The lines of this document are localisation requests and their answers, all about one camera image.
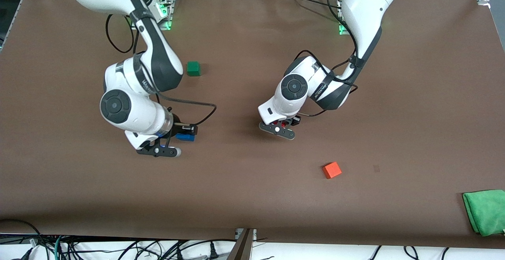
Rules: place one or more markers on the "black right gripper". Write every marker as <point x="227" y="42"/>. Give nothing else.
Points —
<point x="177" y="120"/>

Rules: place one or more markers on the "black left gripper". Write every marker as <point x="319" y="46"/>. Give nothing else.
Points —
<point x="294" y="121"/>

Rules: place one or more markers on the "blue wooden cube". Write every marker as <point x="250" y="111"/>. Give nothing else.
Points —
<point x="184" y="137"/>

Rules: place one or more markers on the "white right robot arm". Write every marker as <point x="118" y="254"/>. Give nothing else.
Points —
<point x="130" y="110"/>

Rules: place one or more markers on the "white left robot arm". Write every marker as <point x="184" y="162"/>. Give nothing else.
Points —
<point x="294" y="88"/>

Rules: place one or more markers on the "green wooden cube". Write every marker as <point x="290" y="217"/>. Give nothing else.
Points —
<point x="193" y="68"/>

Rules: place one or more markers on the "orange wooden cube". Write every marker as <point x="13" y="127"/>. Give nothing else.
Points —
<point x="331" y="170"/>

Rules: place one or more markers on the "green folded cloth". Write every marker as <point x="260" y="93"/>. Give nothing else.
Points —
<point x="486" y="212"/>

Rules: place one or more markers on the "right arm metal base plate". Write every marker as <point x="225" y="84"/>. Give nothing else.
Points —
<point x="168" y="25"/>

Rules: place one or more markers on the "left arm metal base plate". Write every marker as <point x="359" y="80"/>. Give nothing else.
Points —
<point x="342" y="31"/>

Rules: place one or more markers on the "metal table post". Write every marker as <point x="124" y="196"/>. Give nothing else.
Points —
<point x="242" y="246"/>

